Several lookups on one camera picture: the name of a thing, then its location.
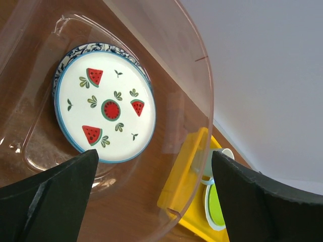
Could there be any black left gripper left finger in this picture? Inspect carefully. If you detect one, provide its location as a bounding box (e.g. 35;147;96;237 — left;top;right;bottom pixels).
1;149;98;241

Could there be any white scalloped plate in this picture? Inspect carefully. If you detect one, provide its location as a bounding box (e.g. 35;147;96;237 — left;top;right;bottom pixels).
203;185;226;231

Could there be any transparent pink plastic bin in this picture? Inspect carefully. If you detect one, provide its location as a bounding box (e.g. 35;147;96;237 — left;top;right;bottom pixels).
1;1;213;241

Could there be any yellow plastic tray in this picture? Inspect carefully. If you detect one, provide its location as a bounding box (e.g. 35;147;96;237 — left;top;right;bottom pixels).
157;128;229;241

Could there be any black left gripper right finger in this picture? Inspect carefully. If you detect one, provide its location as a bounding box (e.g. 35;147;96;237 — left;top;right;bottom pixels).
211;151;322;241

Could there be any lime green small plate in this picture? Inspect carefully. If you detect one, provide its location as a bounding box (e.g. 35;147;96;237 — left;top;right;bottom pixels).
208;185;225;226

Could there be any light blue ceramic mug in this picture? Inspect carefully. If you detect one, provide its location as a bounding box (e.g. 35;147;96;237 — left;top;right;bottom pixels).
191;148;235;186

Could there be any blue floral pattern plate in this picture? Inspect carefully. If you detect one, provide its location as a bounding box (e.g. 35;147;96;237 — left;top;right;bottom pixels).
52;42;152;98

